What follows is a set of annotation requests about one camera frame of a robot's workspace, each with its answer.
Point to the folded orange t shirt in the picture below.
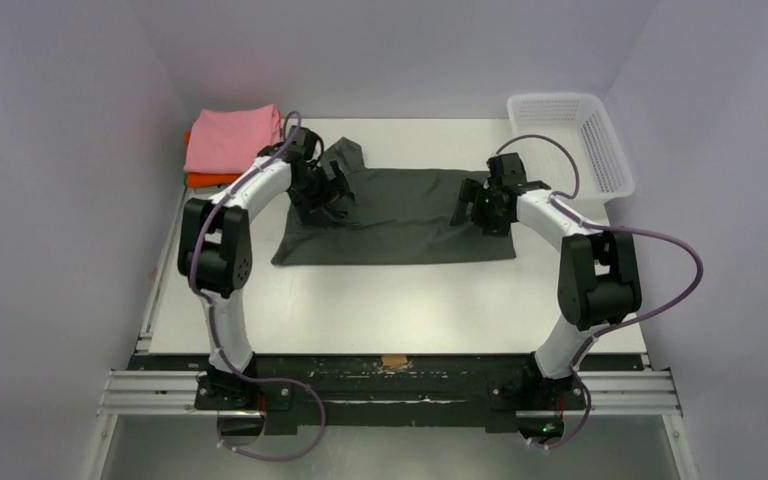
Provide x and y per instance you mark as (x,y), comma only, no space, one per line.
(212,177)

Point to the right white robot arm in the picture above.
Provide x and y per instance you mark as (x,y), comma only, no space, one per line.
(598,282)

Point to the white plastic basket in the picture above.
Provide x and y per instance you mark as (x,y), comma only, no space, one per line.
(576,148)

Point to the dark grey t shirt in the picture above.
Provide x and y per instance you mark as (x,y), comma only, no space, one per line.
(396,217)

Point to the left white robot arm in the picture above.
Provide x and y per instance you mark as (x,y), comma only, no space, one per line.
(215,254)

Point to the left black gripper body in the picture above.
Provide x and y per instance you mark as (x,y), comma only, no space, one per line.
(315,192)

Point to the brown tape piece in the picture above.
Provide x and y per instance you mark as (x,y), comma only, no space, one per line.
(393,362)

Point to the folded pink t shirt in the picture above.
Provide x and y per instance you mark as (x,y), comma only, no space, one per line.
(254,129)

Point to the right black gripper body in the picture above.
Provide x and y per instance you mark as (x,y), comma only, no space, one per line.
(478,208)

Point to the black mounting base plate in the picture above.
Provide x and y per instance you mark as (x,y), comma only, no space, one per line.
(294,369)

